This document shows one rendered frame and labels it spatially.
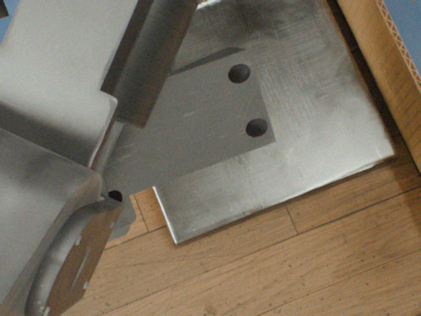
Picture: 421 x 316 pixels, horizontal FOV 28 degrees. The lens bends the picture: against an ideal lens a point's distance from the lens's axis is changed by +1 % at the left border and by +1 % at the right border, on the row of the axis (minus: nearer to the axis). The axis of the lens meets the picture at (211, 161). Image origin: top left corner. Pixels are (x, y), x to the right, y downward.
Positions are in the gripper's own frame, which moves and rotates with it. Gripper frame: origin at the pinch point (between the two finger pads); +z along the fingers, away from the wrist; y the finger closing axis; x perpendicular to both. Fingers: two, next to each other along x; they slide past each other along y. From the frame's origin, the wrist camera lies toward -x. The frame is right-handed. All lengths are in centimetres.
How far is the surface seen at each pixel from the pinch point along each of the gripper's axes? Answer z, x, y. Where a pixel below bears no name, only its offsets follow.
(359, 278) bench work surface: 4.4, -16.9, -17.6
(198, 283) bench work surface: 6.0, -6.4, -14.3
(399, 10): 11.0, -27.6, -1.8
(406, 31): 10.3, -27.4, -3.3
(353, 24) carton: 10.6, -23.8, -1.5
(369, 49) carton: 8.8, -23.9, -3.4
